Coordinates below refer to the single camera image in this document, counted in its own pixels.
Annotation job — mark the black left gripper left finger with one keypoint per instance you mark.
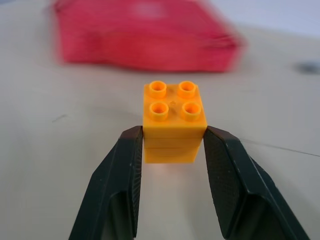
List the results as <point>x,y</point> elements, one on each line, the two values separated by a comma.
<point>112,190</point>

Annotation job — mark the red cloth bag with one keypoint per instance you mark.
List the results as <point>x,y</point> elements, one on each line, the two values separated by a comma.
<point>142,32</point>

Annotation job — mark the orange studded building block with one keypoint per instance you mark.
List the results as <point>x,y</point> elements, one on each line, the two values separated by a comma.
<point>172,125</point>

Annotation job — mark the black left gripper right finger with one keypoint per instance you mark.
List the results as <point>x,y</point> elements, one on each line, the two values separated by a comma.
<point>237,190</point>

